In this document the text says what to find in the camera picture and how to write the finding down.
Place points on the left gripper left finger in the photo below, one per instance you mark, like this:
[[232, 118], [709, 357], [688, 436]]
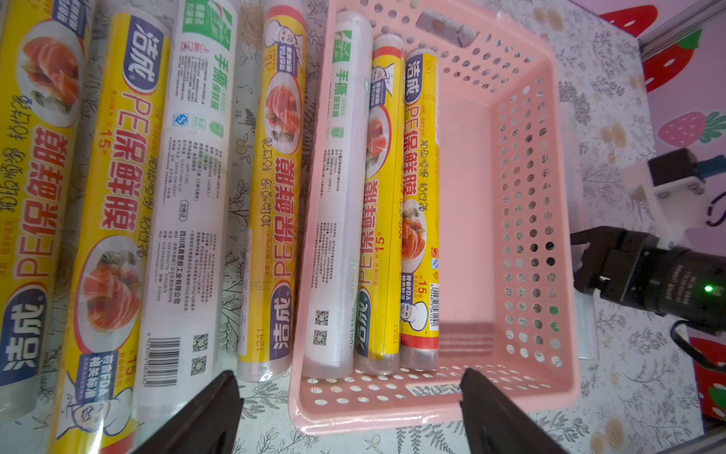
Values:
[[207, 424]]

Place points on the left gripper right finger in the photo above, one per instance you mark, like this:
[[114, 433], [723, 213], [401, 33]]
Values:
[[494, 424]]

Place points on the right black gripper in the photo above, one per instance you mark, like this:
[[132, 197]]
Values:
[[635, 272]]

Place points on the yellow wrap roll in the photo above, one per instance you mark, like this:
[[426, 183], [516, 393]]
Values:
[[266, 323], [44, 47], [420, 278], [377, 339], [94, 402]]

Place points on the white green wrap roll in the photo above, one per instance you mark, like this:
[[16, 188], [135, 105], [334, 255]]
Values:
[[180, 317]]

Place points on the pink plastic basket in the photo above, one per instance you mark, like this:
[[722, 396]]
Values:
[[507, 300]]

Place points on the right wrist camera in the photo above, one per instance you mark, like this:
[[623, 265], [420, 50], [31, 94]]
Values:
[[675, 193]]

